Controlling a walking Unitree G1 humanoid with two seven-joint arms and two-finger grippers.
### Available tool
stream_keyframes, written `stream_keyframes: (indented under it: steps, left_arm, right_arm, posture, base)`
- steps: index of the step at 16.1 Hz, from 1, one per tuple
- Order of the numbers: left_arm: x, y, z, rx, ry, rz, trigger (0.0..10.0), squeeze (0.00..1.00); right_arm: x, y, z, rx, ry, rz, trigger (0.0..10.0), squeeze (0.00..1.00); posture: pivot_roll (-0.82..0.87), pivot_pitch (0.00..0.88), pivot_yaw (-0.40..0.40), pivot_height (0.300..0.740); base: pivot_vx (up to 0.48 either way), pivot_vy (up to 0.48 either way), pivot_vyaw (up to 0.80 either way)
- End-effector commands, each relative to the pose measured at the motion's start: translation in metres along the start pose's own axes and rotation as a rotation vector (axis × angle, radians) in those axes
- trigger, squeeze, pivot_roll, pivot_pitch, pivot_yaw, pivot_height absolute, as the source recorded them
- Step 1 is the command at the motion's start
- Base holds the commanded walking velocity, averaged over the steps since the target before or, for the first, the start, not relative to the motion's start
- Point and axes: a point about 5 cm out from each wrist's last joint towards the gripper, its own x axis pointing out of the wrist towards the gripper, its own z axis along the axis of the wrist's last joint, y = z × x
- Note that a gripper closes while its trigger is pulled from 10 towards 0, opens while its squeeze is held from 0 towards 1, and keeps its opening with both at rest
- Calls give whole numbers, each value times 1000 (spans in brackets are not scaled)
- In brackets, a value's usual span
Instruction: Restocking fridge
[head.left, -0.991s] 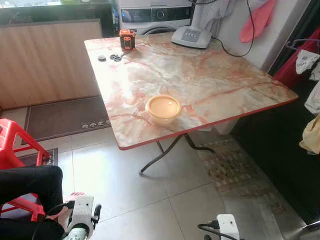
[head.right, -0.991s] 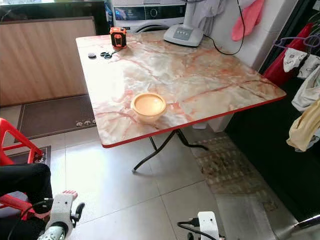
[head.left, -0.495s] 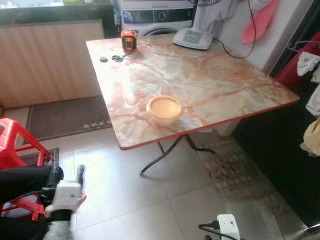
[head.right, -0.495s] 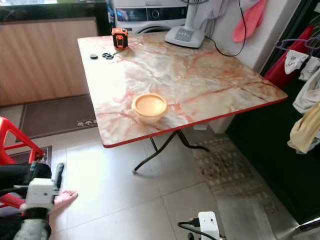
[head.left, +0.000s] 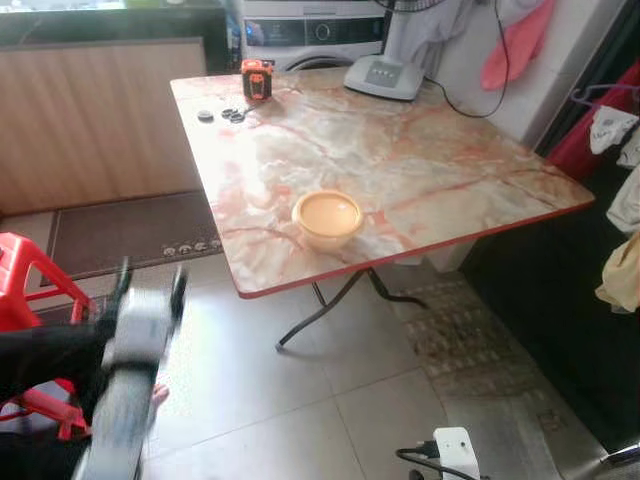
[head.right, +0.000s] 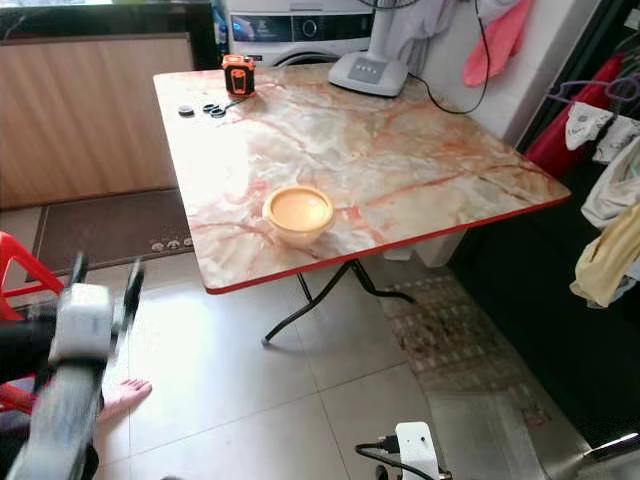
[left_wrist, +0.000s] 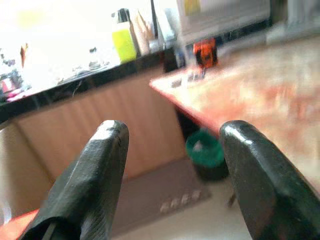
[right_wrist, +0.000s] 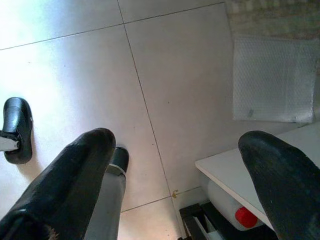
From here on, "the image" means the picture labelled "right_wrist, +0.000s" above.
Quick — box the white jug with red cap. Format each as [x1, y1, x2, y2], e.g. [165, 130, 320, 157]
[205, 179, 264, 232]

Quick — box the bubble wrap sheet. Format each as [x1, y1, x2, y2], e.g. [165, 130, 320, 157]
[228, 34, 319, 124]

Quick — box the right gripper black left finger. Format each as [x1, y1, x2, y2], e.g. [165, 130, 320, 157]
[0, 127, 116, 240]

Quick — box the robot's silver right leg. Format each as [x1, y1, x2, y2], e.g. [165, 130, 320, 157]
[81, 163, 127, 240]

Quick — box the robot's black left foot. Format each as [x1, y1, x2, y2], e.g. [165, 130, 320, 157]
[2, 97, 34, 165]

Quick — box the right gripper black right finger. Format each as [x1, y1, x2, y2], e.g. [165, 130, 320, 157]
[237, 129, 320, 240]

